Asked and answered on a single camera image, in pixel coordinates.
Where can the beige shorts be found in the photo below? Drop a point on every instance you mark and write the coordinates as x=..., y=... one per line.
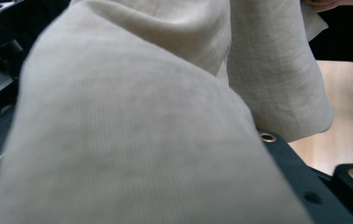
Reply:
x=134, y=124

